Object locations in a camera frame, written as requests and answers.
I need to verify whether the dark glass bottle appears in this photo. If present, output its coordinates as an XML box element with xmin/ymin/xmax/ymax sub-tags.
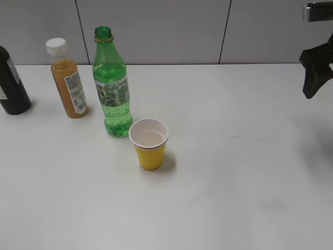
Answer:
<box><xmin>1</xmin><ymin>46</ymin><xmax>31</xmax><ymax>115</ymax></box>

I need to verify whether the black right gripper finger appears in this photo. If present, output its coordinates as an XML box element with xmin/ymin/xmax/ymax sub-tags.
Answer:
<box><xmin>299</xmin><ymin>42</ymin><xmax>332</xmax><ymax>99</ymax></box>

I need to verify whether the green sprite bottle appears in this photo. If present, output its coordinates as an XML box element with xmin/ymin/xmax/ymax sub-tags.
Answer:
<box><xmin>93</xmin><ymin>26</ymin><xmax>133</xmax><ymax>138</ymax></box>

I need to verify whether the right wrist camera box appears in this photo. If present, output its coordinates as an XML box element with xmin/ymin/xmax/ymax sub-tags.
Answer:
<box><xmin>303</xmin><ymin>2</ymin><xmax>333</xmax><ymax>22</ymax></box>

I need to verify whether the orange juice bottle white cap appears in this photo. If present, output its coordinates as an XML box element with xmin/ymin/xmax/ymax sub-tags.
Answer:
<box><xmin>46</xmin><ymin>37</ymin><xmax>88</xmax><ymax>119</ymax></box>

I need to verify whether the yellow paper cup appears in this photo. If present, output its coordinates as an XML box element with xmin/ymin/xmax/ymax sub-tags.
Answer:
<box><xmin>129</xmin><ymin>118</ymin><xmax>169</xmax><ymax>171</ymax></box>

